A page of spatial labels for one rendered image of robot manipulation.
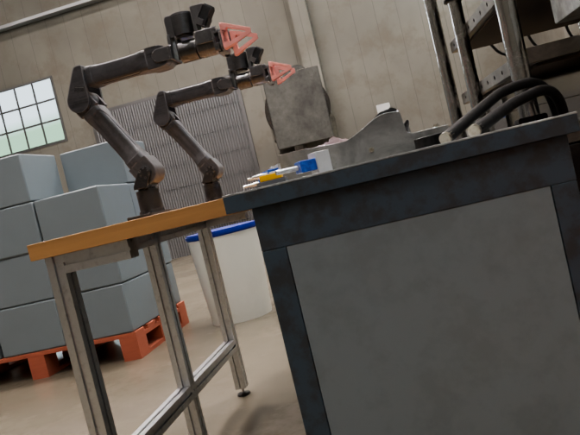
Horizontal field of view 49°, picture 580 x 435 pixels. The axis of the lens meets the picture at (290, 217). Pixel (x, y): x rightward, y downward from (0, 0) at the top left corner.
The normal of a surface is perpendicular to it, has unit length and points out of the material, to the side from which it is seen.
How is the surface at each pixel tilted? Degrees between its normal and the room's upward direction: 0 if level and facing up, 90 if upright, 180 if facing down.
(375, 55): 90
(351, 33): 90
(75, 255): 90
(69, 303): 90
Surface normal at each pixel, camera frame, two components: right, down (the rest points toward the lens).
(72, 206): -0.18, 0.08
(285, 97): 0.04, 0.04
